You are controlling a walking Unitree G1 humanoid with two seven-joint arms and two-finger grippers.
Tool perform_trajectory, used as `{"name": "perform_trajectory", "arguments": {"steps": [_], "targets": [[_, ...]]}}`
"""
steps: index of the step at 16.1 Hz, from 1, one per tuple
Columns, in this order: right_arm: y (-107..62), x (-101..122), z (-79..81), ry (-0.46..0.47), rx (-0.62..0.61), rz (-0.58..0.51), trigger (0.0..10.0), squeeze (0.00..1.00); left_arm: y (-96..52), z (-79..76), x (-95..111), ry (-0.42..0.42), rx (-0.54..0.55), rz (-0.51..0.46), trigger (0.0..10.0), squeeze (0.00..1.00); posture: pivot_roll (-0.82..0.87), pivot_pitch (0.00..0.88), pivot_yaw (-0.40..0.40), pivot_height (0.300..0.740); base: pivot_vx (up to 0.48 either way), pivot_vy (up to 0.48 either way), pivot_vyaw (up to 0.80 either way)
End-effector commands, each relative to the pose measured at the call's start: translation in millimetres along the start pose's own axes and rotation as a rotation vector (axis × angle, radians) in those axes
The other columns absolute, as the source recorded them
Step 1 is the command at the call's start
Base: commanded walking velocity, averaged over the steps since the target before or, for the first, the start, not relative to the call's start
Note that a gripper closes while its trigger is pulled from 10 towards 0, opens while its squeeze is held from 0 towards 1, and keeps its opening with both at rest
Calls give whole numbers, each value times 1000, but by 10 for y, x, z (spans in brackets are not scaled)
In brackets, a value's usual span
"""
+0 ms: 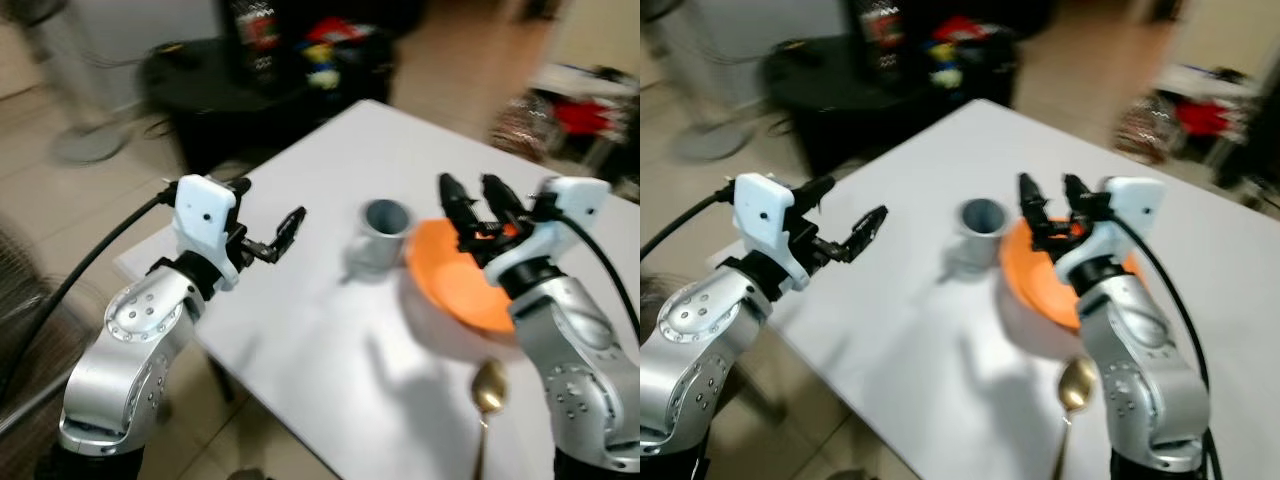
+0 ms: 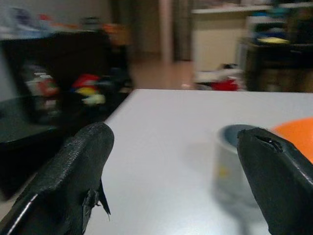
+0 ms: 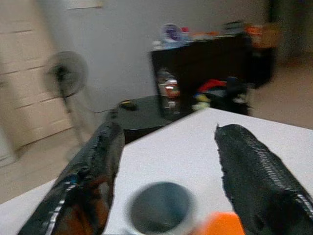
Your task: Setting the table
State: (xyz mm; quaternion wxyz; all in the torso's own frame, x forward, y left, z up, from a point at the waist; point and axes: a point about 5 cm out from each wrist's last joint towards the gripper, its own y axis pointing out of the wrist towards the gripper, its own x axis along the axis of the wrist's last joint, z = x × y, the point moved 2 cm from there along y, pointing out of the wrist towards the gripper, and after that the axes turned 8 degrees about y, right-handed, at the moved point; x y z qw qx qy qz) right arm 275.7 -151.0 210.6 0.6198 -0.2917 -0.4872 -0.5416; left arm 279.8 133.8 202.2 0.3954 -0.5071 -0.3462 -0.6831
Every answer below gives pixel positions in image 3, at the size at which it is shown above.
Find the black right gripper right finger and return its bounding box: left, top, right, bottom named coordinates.
left=214, top=123, right=313, bottom=235

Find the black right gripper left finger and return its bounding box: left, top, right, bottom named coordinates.
left=17, top=120, right=126, bottom=235

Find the orange plastic object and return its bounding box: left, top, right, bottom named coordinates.
left=195, top=211, right=246, bottom=235

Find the white mug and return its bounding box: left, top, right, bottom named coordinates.
left=124, top=181, right=196, bottom=235

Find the round black side table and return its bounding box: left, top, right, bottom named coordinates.
left=105, top=94, right=196, bottom=145

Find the small yellow black object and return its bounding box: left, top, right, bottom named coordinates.
left=119, top=99, right=137, bottom=111

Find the red cloth item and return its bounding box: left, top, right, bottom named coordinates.
left=197, top=79, right=228, bottom=95

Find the grey standing fan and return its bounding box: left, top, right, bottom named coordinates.
left=44, top=50, right=98, bottom=147

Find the black shelf cabinet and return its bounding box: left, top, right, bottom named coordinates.
left=149, top=34, right=276, bottom=122

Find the orange box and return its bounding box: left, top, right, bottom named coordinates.
left=246, top=23, right=281, bottom=49

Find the blue white container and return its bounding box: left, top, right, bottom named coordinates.
left=160, top=23, right=186, bottom=46

